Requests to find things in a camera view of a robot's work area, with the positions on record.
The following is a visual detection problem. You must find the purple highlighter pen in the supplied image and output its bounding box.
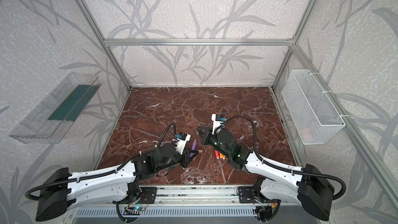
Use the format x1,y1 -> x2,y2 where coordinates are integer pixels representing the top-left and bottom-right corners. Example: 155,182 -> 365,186
190,139 -> 197,158

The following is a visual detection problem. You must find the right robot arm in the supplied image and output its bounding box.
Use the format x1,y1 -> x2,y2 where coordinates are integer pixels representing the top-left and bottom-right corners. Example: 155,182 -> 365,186
197,127 -> 346,221

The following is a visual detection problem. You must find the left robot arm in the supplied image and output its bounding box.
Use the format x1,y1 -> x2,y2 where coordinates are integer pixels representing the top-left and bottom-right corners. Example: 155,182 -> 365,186
24,143 -> 198,222

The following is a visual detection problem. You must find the green circuit board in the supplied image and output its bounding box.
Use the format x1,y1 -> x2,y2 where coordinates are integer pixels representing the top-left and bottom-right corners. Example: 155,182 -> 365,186
123,206 -> 146,216

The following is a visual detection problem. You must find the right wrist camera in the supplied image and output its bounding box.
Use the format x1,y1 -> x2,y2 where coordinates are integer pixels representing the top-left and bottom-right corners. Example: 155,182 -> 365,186
211,114 -> 227,135

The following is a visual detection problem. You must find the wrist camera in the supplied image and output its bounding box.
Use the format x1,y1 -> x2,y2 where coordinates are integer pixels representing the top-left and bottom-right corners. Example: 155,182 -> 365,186
211,114 -> 227,135
175,132 -> 191,155

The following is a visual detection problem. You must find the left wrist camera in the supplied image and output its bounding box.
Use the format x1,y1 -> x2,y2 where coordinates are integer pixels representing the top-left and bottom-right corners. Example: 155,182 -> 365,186
175,132 -> 191,155

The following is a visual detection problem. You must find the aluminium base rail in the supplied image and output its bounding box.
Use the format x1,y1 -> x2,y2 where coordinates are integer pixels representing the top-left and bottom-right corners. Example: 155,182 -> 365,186
63,184 -> 329,207

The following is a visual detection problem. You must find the white wire mesh basket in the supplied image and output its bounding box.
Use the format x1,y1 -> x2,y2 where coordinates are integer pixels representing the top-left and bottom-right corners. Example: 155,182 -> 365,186
282,69 -> 346,145

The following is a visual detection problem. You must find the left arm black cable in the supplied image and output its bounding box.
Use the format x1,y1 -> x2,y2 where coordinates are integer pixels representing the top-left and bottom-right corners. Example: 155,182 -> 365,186
24,122 -> 177,201

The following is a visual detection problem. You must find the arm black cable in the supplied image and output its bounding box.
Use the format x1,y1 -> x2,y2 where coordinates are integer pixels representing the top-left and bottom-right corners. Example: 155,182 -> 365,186
24,122 -> 177,201
222,116 -> 347,200

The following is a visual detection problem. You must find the clear plastic wall bin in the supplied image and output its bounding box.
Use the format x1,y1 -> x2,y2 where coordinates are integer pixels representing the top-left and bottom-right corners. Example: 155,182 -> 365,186
9,72 -> 102,144

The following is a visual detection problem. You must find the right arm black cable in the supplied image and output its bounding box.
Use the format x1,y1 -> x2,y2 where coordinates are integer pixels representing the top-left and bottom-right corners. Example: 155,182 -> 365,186
222,116 -> 347,200

